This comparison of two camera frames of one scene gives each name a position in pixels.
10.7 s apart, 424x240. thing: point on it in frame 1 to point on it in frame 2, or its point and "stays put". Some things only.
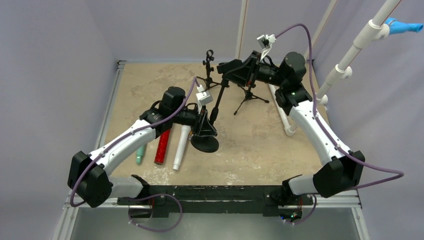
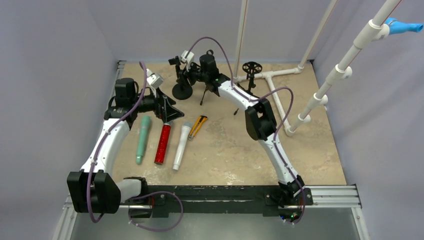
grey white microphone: [185, 132] stays put
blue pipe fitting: [396, 26] stays put
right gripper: [250, 66] to [182, 73]
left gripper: [203, 125] to [168, 113]
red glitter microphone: [162, 147] stays put
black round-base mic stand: [210, 144] to [182, 91]
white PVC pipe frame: [371, 33] stays put
